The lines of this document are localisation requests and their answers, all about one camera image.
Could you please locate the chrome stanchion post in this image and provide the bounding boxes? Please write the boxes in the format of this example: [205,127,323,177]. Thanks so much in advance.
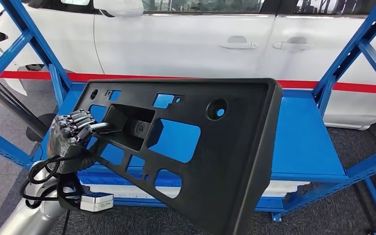
[0,77,57,143]

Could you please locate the blue steel shelf rack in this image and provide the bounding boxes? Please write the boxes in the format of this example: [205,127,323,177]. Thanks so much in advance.
[0,0,376,235]

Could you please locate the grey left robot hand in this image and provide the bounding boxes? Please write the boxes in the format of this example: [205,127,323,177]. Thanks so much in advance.
[47,109,111,174]

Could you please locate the white car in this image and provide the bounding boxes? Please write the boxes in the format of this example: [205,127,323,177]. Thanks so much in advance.
[0,0,376,131]

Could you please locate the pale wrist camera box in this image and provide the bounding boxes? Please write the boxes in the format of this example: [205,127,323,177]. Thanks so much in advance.
[79,192,115,213]

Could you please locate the black plastic plate part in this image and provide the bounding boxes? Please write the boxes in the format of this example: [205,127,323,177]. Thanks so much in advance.
[72,77,283,235]

